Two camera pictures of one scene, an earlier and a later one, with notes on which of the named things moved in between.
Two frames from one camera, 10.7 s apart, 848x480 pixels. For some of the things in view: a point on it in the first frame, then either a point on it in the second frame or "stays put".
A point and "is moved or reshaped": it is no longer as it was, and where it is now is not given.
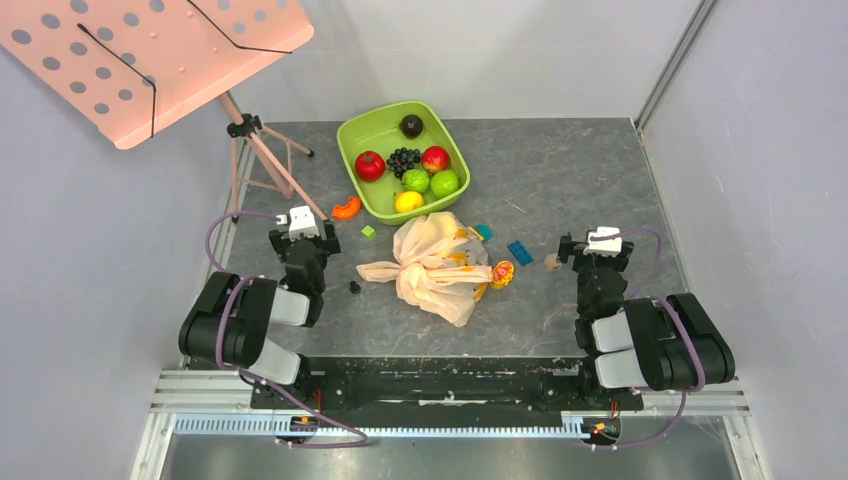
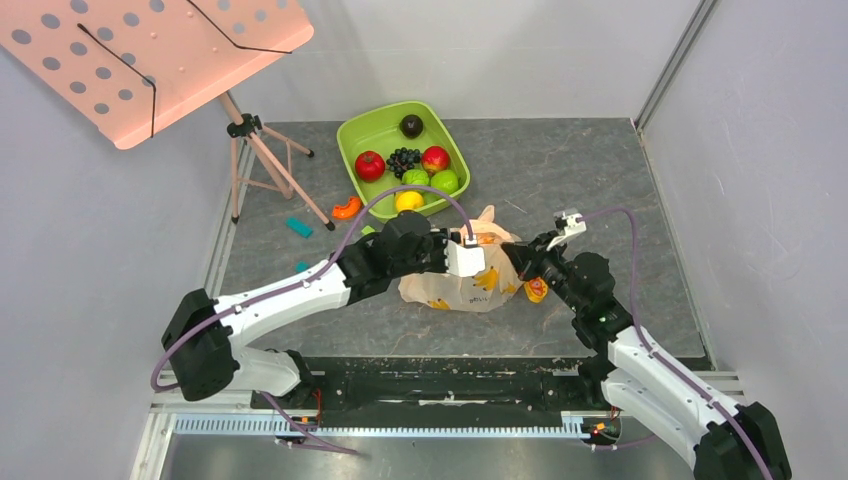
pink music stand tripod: (261, 157) stays put
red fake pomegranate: (370, 166) stays put
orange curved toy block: (346, 210) stays put
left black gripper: (329, 245) -> (440, 239)
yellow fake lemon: (409, 200) stays put
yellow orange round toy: (502, 274) -> (535, 289)
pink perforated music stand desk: (133, 68) stays put
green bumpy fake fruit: (415, 180) stays put
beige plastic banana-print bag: (441, 265) is moved or reshaped
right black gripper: (569, 248) -> (536, 250)
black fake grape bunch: (403, 159) stays put
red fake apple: (434, 159) stays put
